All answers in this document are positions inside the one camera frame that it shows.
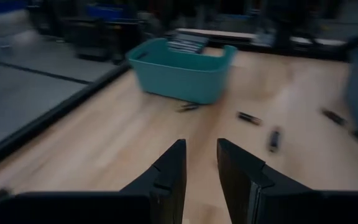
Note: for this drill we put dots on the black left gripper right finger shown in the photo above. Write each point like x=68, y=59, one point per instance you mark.
x=244, y=186

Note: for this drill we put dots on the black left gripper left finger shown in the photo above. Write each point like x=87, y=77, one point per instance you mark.
x=166, y=186

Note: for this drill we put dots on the silver AA battery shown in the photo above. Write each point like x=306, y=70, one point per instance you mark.
x=188, y=107

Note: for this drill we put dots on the light teal plastic bin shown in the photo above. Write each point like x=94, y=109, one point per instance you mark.
x=179, y=77

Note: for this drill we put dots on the silver and black battery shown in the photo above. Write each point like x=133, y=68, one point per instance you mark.
x=274, y=140

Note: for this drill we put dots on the black copper-top battery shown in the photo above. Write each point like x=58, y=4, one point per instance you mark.
x=249, y=118
x=334, y=117

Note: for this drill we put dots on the black desk calculator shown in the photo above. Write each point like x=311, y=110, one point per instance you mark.
x=186, y=43

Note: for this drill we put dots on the black cabinet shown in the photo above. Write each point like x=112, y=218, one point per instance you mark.
x=104, y=40

